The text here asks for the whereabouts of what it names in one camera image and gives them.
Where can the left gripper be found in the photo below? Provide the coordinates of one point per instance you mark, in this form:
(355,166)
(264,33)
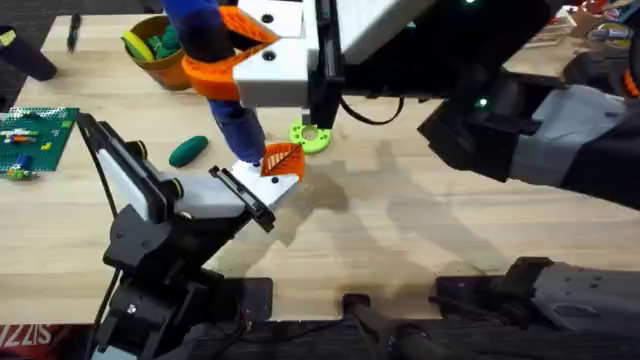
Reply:
(210,197)

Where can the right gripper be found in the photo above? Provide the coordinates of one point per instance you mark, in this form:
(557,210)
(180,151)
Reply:
(380,30)

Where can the blue electric screwdriver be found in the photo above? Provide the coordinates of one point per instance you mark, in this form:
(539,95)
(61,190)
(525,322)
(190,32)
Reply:
(240,130)

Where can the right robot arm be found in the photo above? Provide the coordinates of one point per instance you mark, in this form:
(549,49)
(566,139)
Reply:
(575,130)

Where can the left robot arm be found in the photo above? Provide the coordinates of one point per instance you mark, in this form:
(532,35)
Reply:
(150,320)

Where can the green toy vegetable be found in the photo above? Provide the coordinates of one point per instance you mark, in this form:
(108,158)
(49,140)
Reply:
(188,151)

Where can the green disc with holes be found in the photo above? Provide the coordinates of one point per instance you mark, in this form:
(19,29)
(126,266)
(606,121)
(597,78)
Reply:
(320,142)

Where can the orange tub with toys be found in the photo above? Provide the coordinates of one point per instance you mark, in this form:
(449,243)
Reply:
(167,75)

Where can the black upright left wrist plate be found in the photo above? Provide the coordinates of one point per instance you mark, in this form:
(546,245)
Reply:
(127,172)

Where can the black pen tool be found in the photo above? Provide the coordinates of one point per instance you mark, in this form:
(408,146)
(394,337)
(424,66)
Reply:
(74,32)

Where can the green board with blocks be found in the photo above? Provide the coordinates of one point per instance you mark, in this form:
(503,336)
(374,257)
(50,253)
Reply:
(37,137)

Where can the black cylinder with yellow label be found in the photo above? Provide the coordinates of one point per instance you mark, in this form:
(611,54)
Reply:
(25,57)

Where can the flat wooden box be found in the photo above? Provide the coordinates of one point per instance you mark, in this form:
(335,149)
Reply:
(552,32)

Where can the red printed box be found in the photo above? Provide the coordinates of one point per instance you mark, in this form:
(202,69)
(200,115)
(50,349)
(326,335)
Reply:
(27,340)

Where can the colourful toy heap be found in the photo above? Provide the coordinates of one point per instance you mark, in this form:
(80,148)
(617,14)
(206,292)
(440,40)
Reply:
(610,30)

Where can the black stand post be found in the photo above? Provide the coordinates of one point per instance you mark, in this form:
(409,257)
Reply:
(380,325)

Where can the black rail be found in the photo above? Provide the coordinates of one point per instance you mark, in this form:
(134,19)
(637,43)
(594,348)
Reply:
(500,345)

